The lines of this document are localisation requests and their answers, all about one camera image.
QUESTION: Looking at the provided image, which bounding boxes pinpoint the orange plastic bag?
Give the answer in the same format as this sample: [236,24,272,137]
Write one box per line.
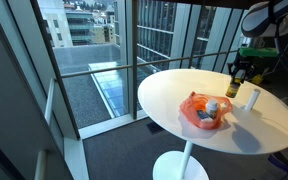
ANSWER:
[179,91,234,131]

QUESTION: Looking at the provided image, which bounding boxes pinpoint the black floor vent grille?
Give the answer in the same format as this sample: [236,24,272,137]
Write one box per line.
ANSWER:
[146,121,166,135]

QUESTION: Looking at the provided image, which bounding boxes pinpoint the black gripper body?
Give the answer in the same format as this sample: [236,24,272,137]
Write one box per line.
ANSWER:
[228,49,255,80]

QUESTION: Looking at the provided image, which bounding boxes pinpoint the white wall rail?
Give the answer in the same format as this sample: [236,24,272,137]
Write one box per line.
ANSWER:
[33,77,57,180]

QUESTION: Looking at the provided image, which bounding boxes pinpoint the green topped bin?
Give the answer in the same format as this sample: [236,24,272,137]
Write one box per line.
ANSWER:
[237,46,279,78]

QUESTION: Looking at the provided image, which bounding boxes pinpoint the white capped pill bottle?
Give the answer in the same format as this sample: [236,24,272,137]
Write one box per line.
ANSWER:
[205,98,219,120]

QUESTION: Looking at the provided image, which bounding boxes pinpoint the white table pedestal base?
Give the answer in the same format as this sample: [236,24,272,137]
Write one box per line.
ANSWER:
[152,140,210,180]

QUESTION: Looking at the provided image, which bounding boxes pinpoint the white cylinder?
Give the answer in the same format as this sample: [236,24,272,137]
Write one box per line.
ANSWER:
[243,88,262,112]

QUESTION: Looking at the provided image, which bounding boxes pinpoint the window handrail bar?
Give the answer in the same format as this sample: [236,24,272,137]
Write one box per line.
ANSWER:
[59,49,240,80]

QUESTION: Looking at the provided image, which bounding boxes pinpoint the blue mentos gum box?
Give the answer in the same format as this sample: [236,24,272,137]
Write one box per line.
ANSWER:
[196,109,215,125]

